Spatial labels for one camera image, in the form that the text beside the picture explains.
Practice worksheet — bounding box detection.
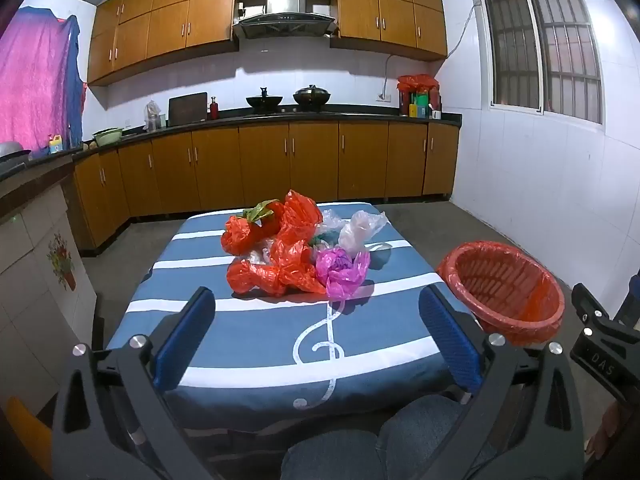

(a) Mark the clear jar with bag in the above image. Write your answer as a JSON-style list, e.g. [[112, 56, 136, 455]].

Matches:
[[144, 100, 164, 132]]

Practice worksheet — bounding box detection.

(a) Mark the person's right leg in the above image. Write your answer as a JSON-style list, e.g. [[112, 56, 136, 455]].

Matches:
[[375, 394, 501, 480]]

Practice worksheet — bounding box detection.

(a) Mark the row of wooden base cabinets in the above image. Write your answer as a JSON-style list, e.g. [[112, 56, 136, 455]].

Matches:
[[65, 121, 460, 255]]

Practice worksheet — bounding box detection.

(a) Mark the person's right hand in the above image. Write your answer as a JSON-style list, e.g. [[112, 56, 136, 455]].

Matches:
[[586, 402, 627, 461]]

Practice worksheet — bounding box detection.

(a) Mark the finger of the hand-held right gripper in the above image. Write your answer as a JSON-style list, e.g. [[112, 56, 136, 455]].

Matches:
[[571, 282, 640, 345]]

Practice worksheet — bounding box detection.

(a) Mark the grey metal pot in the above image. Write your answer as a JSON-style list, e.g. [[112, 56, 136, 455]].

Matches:
[[0, 142, 32, 167]]

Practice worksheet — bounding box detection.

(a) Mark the blue striped tablecloth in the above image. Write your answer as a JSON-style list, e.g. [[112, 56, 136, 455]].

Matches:
[[102, 201, 482, 435]]

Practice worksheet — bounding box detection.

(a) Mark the black kitchen countertop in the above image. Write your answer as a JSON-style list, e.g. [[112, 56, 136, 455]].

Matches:
[[0, 104, 462, 181]]

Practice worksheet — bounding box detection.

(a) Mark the crumpled red plastic cover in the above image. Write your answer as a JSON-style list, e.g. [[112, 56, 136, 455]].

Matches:
[[397, 73, 441, 94]]

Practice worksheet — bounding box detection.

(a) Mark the brown cutting board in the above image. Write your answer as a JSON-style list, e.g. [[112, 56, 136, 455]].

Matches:
[[168, 92, 209, 126]]

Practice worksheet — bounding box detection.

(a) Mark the black wok with lid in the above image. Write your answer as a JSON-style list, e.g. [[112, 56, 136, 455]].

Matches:
[[293, 84, 332, 110]]

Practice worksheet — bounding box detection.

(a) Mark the person's leg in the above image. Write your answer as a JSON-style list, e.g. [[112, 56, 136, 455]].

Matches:
[[280, 429, 383, 480], [375, 394, 501, 480]]

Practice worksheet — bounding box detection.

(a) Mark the steel range hood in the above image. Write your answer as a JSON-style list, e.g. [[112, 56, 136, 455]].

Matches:
[[231, 0, 339, 41]]

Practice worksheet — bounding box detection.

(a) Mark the flower sticker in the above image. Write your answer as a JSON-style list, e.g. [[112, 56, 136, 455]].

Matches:
[[46, 233, 79, 292]]

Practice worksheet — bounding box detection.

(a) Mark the red lattice waste basket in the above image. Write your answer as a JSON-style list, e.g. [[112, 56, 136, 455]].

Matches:
[[437, 241, 566, 347]]

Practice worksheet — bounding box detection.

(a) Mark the black wok with ladle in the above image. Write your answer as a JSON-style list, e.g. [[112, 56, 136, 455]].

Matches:
[[245, 87, 284, 113]]

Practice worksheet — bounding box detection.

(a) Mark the red plastic bag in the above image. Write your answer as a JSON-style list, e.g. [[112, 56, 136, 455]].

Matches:
[[221, 205, 287, 257], [226, 259, 282, 295], [276, 189, 324, 247], [269, 239, 327, 295]]

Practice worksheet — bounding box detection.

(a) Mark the row of wooden upper cabinets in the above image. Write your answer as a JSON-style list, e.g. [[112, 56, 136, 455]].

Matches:
[[87, 0, 449, 87]]

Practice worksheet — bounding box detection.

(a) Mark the pink and blue hanging cloth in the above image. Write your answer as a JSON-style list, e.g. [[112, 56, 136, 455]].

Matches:
[[0, 6, 86, 157]]

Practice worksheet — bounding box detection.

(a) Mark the olive green plastic bag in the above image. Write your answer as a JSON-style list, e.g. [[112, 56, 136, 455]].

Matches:
[[242, 200, 277, 222]]

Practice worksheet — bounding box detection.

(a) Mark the person's left leg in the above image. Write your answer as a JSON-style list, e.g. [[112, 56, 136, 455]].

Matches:
[[280, 429, 383, 480]]

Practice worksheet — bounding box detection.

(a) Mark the pink plastic bag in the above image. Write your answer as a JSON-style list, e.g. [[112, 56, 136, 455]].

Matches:
[[315, 246, 372, 302]]

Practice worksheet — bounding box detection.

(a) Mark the red lined waste basket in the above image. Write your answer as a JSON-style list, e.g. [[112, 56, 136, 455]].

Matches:
[[436, 241, 567, 347]]

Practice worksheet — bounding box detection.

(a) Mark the thin white wall cable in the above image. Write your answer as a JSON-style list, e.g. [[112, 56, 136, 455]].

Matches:
[[446, 2, 484, 59]]

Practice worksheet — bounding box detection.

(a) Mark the barred window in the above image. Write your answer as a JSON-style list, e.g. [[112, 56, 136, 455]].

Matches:
[[470, 0, 607, 127]]

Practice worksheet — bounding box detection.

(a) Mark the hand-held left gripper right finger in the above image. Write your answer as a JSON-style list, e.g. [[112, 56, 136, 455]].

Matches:
[[419, 283, 587, 480]]

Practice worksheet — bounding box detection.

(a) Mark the white power cable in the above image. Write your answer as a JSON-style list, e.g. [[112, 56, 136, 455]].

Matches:
[[382, 52, 397, 95]]

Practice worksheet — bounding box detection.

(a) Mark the green basin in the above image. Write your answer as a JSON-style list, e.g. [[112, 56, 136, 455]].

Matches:
[[92, 127, 125, 148]]

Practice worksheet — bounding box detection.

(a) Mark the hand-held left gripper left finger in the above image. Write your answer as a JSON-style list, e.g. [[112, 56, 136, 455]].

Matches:
[[52, 286, 217, 480]]

